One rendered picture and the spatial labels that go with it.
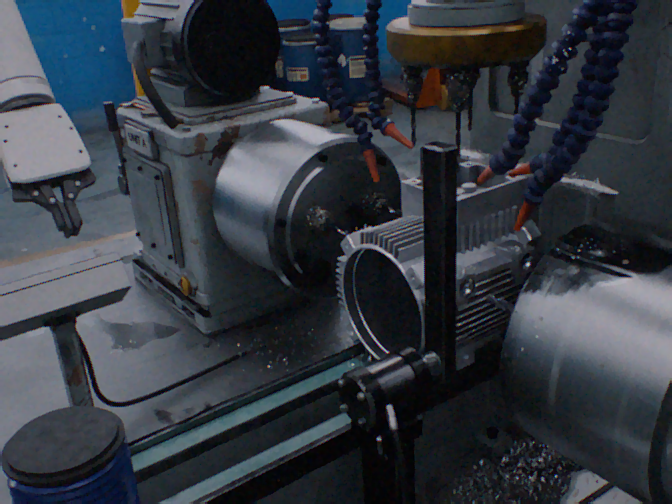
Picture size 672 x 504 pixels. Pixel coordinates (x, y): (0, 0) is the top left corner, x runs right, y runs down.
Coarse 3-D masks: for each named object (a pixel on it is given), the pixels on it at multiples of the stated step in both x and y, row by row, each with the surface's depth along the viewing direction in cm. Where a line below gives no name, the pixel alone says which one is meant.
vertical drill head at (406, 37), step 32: (416, 0) 86; (448, 0) 81; (480, 0) 80; (512, 0) 80; (416, 32) 80; (448, 32) 78; (480, 32) 77; (512, 32) 78; (544, 32) 82; (416, 64) 82; (448, 64) 80; (480, 64) 79; (512, 64) 86; (416, 96) 88; (448, 96) 83; (512, 96) 88
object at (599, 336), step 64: (576, 256) 69; (640, 256) 66; (512, 320) 71; (576, 320) 66; (640, 320) 62; (512, 384) 72; (576, 384) 65; (640, 384) 61; (576, 448) 69; (640, 448) 61
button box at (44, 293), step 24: (72, 264) 91; (96, 264) 92; (120, 264) 94; (0, 288) 87; (24, 288) 88; (48, 288) 89; (72, 288) 90; (96, 288) 92; (120, 288) 93; (0, 312) 86; (24, 312) 87; (48, 312) 88; (0, 336) 89
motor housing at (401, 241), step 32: (384, 224) 92; (416, 224) 90; (352, 256) 94; (384, 256) 99; (416, 256) 87; (480, 256) 90; (352, 288) 98; (384, 288) 101; (480, 288) 88; (512, 288) 92; (352, 320) 98; (384, 320) 100; (416, 320) 101; (480, 320) 88; (384, 352) 96
